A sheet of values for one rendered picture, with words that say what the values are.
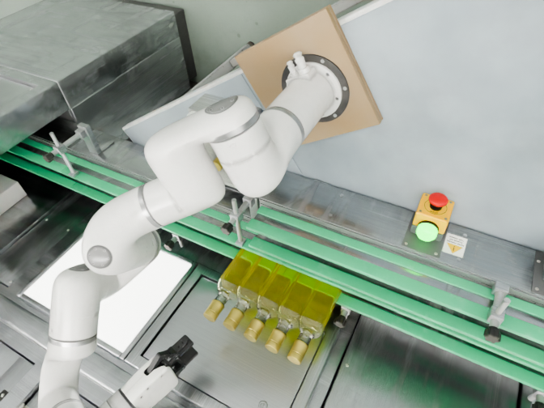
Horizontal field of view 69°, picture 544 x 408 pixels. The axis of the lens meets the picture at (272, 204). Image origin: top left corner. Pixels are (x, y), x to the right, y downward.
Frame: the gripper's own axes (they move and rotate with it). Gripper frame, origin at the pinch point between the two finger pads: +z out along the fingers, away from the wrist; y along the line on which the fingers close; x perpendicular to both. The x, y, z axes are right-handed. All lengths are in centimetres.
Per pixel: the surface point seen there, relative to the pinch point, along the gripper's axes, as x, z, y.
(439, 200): -28, 54, 25
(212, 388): -6.4, -0.1, -12.5
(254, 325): -8.7, 14.2, 2.0
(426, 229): -29, 49, 21
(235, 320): -4.2, 12.1, 1.8
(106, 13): 136, 70, 23
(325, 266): -12.7, 35.5, 6.4
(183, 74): 112, 87, -6
